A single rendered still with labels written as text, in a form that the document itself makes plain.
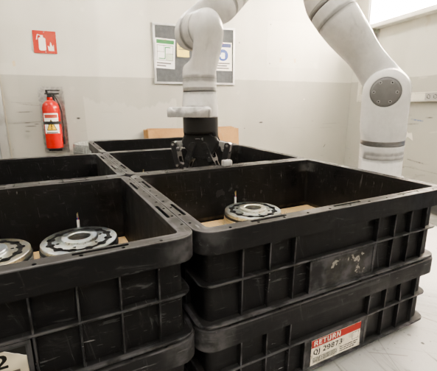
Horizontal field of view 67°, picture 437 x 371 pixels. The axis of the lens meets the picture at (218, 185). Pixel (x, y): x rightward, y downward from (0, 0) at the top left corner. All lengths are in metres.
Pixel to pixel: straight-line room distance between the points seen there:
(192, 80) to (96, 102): 3.05
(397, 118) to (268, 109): 3.40
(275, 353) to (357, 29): 0.65
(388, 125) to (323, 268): 0.43
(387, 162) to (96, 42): 3.29
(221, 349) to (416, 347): 0.33
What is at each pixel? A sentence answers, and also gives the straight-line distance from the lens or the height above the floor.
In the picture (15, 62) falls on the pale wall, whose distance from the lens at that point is 3.82.
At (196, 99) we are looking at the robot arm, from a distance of 0.68.
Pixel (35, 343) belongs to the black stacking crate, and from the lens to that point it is 0.33.
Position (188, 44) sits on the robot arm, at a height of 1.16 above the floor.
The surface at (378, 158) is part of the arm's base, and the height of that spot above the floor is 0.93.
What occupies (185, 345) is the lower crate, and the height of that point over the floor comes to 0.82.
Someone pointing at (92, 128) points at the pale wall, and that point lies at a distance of 3.72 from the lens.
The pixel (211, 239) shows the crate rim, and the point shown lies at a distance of 0.32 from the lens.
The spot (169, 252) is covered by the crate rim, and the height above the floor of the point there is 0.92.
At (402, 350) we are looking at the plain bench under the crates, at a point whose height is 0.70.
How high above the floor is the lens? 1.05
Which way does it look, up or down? 14 degrees down
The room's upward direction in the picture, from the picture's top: straight up
